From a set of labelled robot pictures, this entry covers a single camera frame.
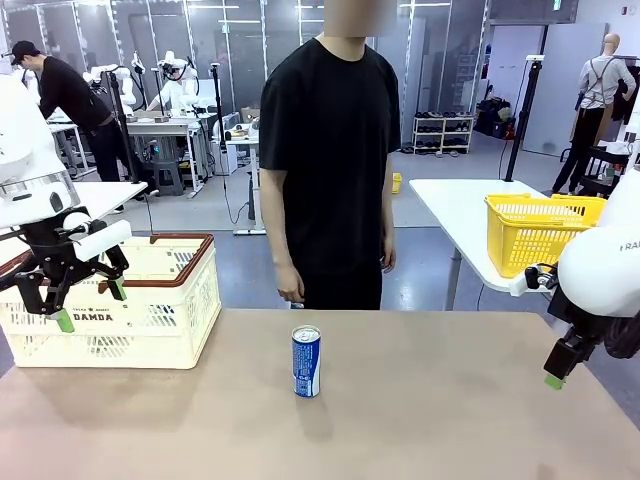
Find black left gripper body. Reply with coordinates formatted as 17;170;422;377
25;221;102;290

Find grey background workbench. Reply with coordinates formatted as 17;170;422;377
124;113;216;197

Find grey step stool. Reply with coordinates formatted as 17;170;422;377
149;158;187;197

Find person's right forearm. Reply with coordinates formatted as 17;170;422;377
258;167;301;281

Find black chair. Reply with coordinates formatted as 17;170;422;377
559;144;629;199

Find white shoe rack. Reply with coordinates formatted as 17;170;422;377
412;113;475;155

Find person's left hand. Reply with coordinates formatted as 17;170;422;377
378;238;398;275

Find man with black cap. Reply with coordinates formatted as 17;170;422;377
9;39;126;184

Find blue white drink can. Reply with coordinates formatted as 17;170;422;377
291;324;323;399

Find mannequin with grey apron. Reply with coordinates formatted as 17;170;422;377
552;33;639;196

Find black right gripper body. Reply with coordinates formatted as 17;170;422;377
547;289;610;347

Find yellow plastic basket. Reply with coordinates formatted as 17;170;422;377
484;193;609;280

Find white table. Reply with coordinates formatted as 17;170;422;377
408;178;561;311
69;181;150;226

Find person's right hand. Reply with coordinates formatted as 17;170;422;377
275;269;306;307

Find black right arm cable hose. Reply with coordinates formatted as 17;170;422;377
602;314;640;360

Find black camera tripod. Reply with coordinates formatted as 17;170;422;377
504;55;545;182
209;63;229;151
102;69;146;185

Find pile of dark bags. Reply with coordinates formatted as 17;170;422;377
474;97;516;140

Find person in black t-shirt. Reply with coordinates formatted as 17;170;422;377
258;0;403;311

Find black hanging garments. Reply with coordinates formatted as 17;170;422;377
610;64;640;126

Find cream basket with brown rim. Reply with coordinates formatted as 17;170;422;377
0;232;223;371

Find person's left forearm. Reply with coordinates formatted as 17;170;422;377
380;148;397;250

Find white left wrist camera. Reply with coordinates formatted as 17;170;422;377
62;212;134;262

